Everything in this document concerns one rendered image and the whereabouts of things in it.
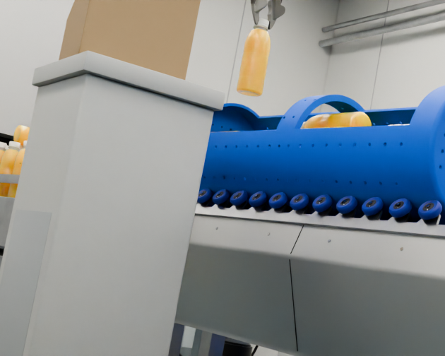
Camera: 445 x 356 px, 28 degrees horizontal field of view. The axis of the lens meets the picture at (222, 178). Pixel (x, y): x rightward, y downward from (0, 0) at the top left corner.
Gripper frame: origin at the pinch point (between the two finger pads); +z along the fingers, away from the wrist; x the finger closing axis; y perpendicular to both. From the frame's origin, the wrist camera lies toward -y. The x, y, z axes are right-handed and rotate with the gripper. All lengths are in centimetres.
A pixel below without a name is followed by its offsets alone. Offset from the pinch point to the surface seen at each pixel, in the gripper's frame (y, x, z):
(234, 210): 16, -11, 54
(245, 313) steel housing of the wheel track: 25, -9, 78
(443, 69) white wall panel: -251, 356, -114
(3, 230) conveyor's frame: -92, -24, 65
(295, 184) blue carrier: 37, -11, 47
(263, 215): 29, -11, 55
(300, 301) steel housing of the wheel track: 45, -11, 73
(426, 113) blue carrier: 75, -13, 34
